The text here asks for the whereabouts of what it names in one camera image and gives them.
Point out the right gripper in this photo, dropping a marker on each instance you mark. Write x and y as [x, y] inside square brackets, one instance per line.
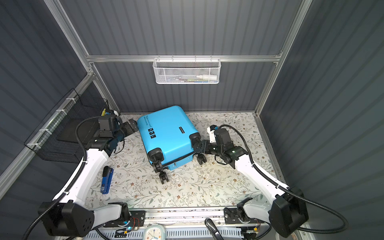
[205, 148]

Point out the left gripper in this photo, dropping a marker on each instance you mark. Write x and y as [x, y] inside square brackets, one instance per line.
[130, 131]

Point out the blue hardshell suitcase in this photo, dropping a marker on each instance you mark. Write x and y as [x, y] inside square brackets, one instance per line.
[169, 137]

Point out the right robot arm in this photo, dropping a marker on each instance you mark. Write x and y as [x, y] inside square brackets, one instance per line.
[284, 213]

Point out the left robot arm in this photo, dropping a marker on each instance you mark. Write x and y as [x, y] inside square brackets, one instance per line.
[66, 215]

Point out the blue flat object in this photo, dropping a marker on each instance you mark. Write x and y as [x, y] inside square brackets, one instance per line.
[106, 179]

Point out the white bottle in basket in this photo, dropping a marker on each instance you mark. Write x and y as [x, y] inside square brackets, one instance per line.
[209, 78]

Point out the small white clock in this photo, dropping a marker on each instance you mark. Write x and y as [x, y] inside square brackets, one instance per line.
[155, 232]

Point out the white wire mesh basket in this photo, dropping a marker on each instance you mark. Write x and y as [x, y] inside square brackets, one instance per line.
[185, 73]

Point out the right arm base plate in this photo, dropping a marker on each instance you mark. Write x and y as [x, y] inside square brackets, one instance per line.
[232, 216]

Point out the black wire wall basket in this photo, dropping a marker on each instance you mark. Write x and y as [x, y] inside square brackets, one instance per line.
[54, 139]

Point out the black handle tool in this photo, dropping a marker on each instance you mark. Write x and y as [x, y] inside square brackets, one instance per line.
[213, 229]

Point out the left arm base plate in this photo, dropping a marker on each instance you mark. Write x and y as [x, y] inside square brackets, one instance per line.
[135, 219]

